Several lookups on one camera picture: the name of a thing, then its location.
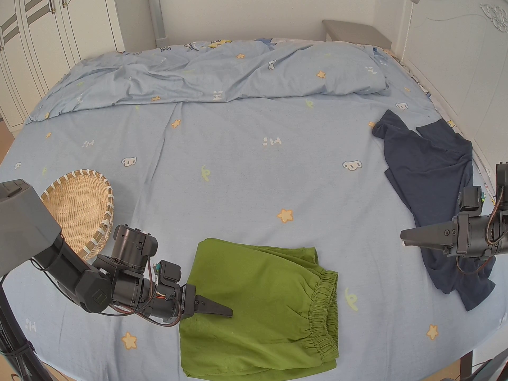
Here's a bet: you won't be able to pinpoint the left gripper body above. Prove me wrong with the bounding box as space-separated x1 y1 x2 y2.
142 280 198 320

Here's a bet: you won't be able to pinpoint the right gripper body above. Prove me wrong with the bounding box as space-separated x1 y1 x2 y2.
453 214 497 258

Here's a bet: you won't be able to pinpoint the green shorts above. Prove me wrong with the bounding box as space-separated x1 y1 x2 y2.
179 238 341 381

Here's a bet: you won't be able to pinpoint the dark blue garment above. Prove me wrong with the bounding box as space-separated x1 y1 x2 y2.
372 110 497 312

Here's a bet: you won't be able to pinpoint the bed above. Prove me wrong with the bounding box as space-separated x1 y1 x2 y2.
0 0 508 381

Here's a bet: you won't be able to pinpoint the round woven basket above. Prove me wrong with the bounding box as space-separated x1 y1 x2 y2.
40 169 115 262

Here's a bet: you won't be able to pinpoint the pale blue quilt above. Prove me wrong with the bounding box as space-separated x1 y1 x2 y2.
25 36 391 124

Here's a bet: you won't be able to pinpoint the grey bedside table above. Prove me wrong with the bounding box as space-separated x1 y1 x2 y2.
322 19 393 51

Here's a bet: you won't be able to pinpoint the white wardrobe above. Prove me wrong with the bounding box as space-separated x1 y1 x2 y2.
0 0 127 131

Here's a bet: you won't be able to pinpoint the grey vertical pipe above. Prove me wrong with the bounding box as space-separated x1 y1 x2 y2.
145 0 167 48

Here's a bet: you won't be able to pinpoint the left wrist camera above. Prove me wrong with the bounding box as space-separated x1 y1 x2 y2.
158 260 182 284

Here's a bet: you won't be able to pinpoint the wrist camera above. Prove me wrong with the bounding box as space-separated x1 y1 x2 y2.
158 260 182 284
458 187 483 213

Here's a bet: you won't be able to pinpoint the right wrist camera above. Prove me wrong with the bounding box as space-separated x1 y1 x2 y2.
458 187 483 213

